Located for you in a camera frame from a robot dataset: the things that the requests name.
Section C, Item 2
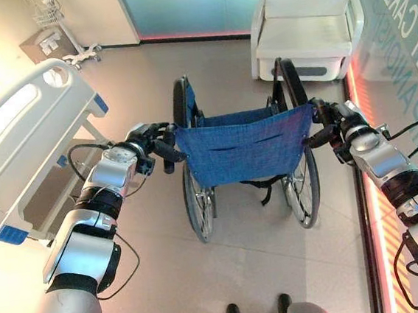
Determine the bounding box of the blue fabric wheelchair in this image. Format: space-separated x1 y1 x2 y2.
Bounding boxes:
153 53 345 247

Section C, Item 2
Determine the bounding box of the white hospital bed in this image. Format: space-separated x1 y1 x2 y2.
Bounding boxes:
0 54 122 247

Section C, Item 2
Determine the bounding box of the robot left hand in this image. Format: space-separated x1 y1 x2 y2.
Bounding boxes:
122 119 179 163

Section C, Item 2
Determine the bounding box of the white armchair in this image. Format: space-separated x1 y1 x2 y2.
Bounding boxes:
244 0 371 91

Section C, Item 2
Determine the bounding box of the white rolling stand with basket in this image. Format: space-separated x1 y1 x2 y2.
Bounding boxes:
29 0 105 74

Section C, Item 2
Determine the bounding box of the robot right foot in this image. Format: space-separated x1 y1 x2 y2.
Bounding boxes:
276 292 293 313

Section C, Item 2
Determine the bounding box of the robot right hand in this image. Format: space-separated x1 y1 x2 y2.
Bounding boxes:
309 93 365 155

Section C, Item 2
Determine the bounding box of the brown cardboard box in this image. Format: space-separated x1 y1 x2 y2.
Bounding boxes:
18 24 79 66

